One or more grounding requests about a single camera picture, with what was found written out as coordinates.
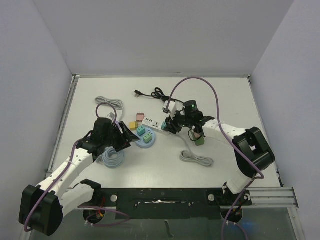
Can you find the green power strip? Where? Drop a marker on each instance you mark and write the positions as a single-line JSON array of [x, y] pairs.
[[198, 142]]

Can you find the yellow olive charger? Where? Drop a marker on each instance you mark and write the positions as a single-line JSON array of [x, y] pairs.
[[133, 125]]

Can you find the mint green charger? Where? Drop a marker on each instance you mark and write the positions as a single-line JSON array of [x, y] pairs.
[[148, 137]]

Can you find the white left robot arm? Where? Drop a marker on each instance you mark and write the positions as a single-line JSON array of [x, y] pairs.
[[42, 206]]

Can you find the white USB power strip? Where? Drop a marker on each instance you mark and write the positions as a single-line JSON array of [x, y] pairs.
[[155, 125]]

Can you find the teal charger dark base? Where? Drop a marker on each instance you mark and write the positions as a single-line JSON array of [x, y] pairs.
[[164, 126]]

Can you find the round blue power socket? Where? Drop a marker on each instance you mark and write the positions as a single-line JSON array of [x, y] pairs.
[[140, 142]]

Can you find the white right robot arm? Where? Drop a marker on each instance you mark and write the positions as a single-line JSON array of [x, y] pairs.
[[252, 152]]

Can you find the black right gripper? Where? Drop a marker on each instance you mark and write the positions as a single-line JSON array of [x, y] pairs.
[[175, 121]]

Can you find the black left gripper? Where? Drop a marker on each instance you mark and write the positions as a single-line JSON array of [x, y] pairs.
[[124, 142]]

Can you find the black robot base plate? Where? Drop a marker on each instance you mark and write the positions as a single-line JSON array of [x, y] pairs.
[[168, 203]]

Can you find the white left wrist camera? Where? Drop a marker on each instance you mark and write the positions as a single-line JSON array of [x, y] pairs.
[[111, 116]]

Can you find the aluminium frame rail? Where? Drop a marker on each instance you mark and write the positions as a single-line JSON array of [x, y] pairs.
[[273, 214]]

